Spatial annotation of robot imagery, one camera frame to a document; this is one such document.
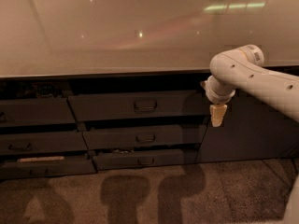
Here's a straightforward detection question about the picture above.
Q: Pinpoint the dark drawer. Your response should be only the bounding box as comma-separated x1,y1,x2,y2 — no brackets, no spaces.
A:
83,124,206,149
93,149,197,170
0,132,87,156
0,98,75,127
0,159,95,179
68,91,209,121

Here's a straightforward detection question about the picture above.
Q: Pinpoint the dark cabinet door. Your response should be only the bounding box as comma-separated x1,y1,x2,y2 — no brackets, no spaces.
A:
197,90,299,162

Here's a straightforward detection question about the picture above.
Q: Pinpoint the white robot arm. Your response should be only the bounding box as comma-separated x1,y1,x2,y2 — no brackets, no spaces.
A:
199,45,299,224

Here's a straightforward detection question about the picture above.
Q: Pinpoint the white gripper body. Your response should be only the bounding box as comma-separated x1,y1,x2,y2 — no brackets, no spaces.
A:
205,76,235,105

